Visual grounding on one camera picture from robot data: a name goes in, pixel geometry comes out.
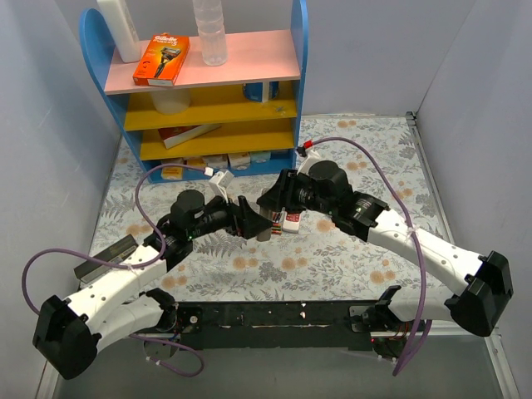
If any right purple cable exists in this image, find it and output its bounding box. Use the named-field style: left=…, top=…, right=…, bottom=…
left=309, top=136, right=433, bottom=377

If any grey white remote control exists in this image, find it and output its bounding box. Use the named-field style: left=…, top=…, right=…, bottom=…
left=256, top=229, right=271, bottom=242

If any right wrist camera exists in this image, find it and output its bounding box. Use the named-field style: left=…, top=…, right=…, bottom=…
left=296, top=140, right=323, bottom=175

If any orange razor box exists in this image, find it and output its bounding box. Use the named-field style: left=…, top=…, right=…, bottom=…
left=132, top=33, right=190, bottom=87

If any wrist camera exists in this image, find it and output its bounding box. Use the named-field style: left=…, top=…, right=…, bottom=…
left=204, top=167, right=234, bottom=203
left=296, top=140, right=323, bottom=175

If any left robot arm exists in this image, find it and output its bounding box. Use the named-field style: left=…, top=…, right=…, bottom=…
left=32, top=190, right=273, bottom=380

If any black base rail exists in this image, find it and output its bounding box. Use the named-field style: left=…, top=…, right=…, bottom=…
left=175, top=300, right=401, bottom=351

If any cluster of batteries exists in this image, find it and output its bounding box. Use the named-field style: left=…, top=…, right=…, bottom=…
left=271, top=211, right=283, bottom=235

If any blue white carton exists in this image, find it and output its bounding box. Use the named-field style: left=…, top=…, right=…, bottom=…
left=243, top=81, right=279, bottom=103

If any white bottle on shelf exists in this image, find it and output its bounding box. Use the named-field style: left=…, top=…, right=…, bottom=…
left=96, top=0, right=141, bottom=63

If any red white remote control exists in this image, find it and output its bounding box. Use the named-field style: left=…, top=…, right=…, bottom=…
left=282, top=212, right=301, bottom=234

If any clear plastic water bottle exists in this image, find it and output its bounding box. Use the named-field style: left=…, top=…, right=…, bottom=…
left=193, top=0, right=228, bottom=67

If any black flat bar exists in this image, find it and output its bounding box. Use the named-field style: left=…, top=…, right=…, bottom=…
left=74, top=234, right=138, bottom=283

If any yellow sponge pack left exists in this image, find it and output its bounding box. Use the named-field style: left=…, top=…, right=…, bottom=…
left=160, top=159, right=184, bottom=180

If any blue shelf unit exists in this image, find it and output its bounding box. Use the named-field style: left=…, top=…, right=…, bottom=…
left=79, top=1, right=308, bottom=176

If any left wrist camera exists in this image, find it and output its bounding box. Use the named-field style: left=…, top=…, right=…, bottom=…
left=204, top=167, right=234, bottom=203

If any white cup on shelf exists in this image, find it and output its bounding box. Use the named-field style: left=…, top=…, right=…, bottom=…
left=150, top=89, right=191, bottom=115

